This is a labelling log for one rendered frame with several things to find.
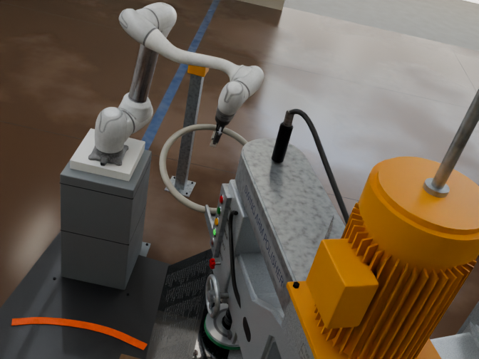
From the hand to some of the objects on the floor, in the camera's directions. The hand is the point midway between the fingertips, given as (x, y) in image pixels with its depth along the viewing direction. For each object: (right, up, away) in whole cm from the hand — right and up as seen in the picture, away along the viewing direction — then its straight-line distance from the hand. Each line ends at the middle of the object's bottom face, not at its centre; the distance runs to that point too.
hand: (214, 139), depth 268 cm
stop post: (-34, -26, +153) cm, 159 cm away
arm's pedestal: (-75, -74, +75) cm, 130 cm away
